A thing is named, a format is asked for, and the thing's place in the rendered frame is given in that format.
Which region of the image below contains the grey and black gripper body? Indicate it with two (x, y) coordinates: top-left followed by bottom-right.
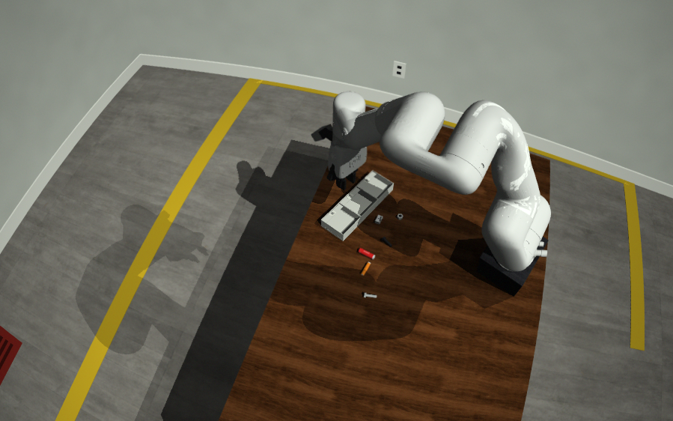
(328, 145), (367, 179)

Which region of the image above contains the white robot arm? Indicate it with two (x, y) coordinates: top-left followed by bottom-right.
(311, 91), (551, 272)

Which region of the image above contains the red battery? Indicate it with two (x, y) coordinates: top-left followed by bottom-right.
(359, 248), (375, 259)

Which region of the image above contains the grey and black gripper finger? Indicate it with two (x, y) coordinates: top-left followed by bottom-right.
(327, 164), (347, 190)
(345, 169), (358, 184)

